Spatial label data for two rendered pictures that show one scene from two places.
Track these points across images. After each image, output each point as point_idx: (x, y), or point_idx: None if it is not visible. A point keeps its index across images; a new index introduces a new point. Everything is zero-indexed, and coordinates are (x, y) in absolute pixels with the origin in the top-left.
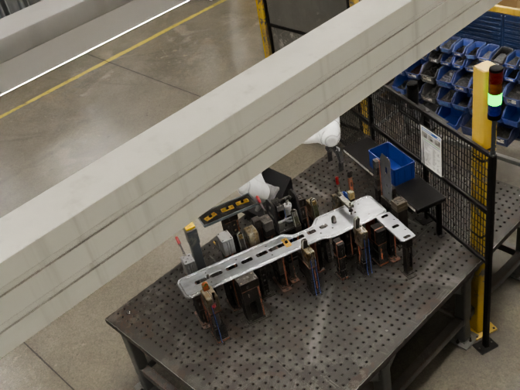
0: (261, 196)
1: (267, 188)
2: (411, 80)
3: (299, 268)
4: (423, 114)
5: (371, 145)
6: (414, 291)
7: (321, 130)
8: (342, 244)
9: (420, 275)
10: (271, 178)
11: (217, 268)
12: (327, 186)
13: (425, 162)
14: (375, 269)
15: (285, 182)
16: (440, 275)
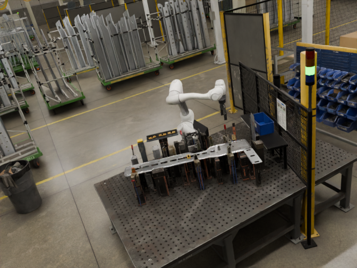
0: None
1: (194, 131)
2: (276, 74)
3: None
4: (278, 91)
5: None
6: (258, 196)
7: (210, 91)
8: (218, 161)
9: (265, 189)
10: (198, 127)
11: (147, 164)
12: (231, 137)
13: (279, 122)
14: (240, 181)
15: (204, 130)
16: (277, 190)
